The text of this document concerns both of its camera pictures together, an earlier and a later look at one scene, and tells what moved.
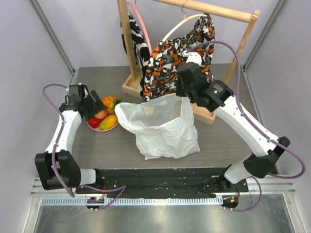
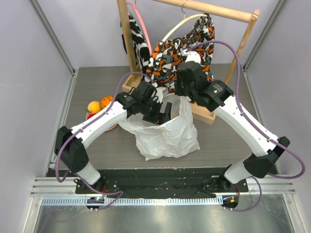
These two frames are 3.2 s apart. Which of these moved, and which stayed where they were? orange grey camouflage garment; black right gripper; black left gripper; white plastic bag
Moved: black left gripper
Stayed: orange grey camouflage garment; white plastic bag; black right gripper
